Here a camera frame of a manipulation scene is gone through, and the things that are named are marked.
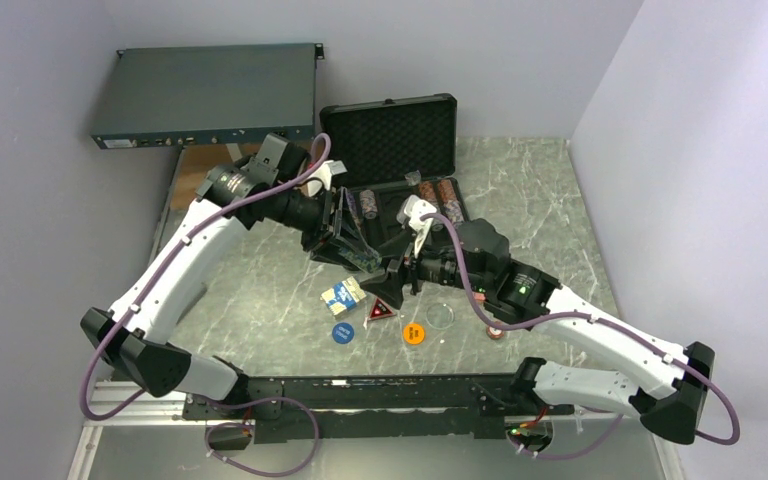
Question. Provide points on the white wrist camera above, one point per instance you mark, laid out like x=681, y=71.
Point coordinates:
x=322, y=178
x=415, y=213

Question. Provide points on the wooden board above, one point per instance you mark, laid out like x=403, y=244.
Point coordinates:
x=194, y=165

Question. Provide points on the orange big blind button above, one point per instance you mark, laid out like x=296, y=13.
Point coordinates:
x=413, y=334

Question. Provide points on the grey rack network device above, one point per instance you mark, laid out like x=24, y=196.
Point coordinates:
x=233, y=94

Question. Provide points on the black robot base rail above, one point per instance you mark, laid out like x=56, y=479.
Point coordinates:
x=482, y=406

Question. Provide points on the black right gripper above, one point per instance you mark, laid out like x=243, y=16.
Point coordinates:
x=388, y=285

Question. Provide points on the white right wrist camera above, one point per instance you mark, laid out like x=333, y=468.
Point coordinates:
x=415, y=213

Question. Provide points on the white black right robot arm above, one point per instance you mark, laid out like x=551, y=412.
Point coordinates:
x=662, y=384

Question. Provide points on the blue small blind button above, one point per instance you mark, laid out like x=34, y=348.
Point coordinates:
x=343, y=333

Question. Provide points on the blue playing card deck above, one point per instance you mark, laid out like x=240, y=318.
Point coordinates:
x=343, y=297

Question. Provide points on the black poker set case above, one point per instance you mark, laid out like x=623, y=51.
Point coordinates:
x=380, y=141

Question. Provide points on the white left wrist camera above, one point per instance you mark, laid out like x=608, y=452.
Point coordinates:
x=322, y=178

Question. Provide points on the clear plastic wrapper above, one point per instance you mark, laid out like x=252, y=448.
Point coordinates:
x=413, y=178

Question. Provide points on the red triangular dealer button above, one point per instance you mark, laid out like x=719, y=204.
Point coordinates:
x=379, y=310

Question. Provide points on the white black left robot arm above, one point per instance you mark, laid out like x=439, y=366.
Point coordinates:
x=280, y=183

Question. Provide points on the clear round plastic disc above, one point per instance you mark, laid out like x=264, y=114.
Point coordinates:
x=440, y=316

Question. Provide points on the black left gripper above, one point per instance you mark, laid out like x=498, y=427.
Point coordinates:
x=333, y=248

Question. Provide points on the red black far chip stack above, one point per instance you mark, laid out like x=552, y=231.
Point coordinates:
x=451, y=205

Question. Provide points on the red black chip stack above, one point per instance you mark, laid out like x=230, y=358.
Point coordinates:
x=427, y=192
x=451, y=205

